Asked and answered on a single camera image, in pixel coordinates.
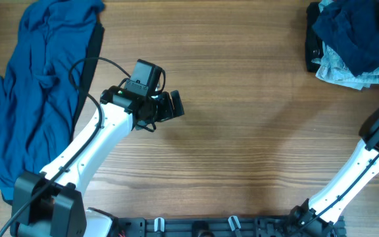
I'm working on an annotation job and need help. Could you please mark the black folded garment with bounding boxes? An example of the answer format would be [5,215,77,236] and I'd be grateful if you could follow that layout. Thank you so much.
[305,2,324,73]

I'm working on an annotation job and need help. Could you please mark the black garment under shirt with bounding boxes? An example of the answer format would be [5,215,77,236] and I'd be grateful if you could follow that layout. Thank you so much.
[70,22,105,140]

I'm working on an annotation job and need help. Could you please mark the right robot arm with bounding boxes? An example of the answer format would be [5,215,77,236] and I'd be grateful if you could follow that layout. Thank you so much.
[283,0,379,236]

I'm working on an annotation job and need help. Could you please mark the bright blue shirt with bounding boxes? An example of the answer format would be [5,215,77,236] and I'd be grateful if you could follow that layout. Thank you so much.
[0,0,105,202]

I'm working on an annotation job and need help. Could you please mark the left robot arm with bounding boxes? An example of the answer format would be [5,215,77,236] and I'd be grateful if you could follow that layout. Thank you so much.
[0,59,184,236]

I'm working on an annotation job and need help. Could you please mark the left black cable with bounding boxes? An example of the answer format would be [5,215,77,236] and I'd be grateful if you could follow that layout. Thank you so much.
[0,56,133,237]

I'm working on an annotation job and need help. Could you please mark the light blue folded jeans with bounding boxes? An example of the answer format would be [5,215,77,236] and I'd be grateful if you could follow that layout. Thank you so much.
[313,1,379,90]

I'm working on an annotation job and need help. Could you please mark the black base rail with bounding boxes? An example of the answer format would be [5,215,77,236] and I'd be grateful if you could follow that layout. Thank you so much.
[109,215,347,237]

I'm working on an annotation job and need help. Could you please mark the dark blue shorts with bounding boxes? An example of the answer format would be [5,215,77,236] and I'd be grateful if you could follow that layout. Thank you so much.
[313,0,379,76]

